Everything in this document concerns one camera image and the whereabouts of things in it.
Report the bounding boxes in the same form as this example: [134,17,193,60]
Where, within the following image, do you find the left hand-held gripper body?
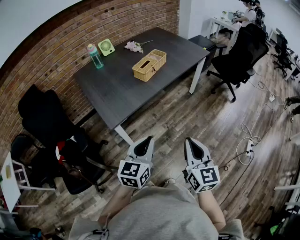
[116,154,153,189]

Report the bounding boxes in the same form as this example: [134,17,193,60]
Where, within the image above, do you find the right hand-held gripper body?
[182,159,221,194]

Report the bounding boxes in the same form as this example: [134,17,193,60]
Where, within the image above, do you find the wicker tissue box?
[132,49,167,83]

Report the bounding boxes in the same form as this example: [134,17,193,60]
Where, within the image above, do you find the person's left forearm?
[98,185,138,226]

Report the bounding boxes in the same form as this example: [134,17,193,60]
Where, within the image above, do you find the person's right forearm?
[197,190,227,232]

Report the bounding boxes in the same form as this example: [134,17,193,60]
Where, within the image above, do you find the white table leg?
[114,124,136,146]
[188,55,207,95]

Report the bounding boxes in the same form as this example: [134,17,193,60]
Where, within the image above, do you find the person's light shoe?
[161,177,177,188]

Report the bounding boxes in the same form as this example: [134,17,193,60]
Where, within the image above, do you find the white power strip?
[245,139,255,157]

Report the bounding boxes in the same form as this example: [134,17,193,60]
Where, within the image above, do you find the person's grey shirt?
[67,182,244,240]

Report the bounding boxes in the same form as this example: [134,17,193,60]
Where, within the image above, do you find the black backpack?
[58,138,111,188]

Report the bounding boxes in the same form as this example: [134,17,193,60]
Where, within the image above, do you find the red white small object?
[55,140,68,165]

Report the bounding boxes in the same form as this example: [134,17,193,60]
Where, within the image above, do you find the white metal rack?
[274,183,300,213]

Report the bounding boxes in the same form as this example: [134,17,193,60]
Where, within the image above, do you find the black jacket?
[18,83,82,150]

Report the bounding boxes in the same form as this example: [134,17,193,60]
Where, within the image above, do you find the teal water bottle pink lid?
[87,43,104,69]

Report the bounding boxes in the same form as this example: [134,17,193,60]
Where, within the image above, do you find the pink artificial flower sprig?
[124,39,153,54]

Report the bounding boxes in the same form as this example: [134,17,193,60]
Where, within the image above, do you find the black mesh office chair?
[206,22,270,103]

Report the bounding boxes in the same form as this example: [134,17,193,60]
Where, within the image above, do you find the green desk fan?
[97,38,115,57]

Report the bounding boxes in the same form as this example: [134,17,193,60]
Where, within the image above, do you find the black drawer cabinet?
[188,34,218,71]

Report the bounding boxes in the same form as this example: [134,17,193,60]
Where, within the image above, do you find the white side table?
[0,151,57,213]

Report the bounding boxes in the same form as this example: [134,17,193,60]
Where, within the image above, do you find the white desk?
[206,17,242,45]

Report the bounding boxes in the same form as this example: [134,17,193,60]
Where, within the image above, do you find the black cable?
[217,151,249,207]

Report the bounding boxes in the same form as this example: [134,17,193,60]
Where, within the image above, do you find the white cable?
[235,79,288,165]

